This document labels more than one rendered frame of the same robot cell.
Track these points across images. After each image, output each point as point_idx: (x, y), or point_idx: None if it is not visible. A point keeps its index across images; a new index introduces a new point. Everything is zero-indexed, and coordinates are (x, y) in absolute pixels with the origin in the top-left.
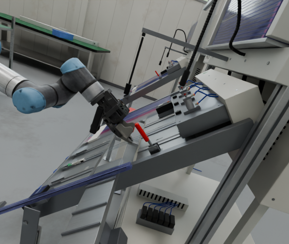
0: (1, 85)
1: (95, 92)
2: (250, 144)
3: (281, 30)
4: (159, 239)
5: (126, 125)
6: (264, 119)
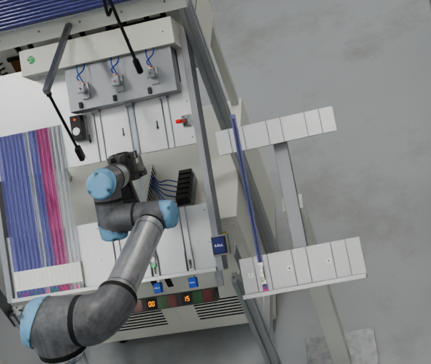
0: (158, 234)
1: (124, 167)
2: (201, 42)
3: None
4: None
5: None
6: (192, 25)
